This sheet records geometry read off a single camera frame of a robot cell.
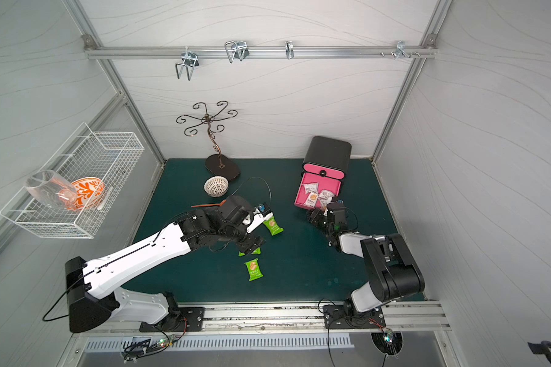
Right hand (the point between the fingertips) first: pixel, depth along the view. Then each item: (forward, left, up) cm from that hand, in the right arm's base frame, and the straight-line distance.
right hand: (311, 212), depth 94 cm
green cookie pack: (-6, +16, -2) cm, 17 cm away
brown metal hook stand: (+27, +45, -1) cm, 53 cm away
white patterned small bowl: (+14, +45, -3) cm, 47 cm away
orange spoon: (+5, +46, -4) cm, 46 cm away
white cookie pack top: (+11, -1, +3) cm, 11 cm away
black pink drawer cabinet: (+19, -6, +10) cm, 22 cm away
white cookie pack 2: (+7, -6, +1) cm, 10 cm away
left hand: (-19, +18, +15) cm, 30 cm away
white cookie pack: (+7, 0, 0) cm, 7 cm away
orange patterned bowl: (-14, +68, +29) cm, 76 cm away
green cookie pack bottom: (-23, +22, -4) cm, 32 cm away
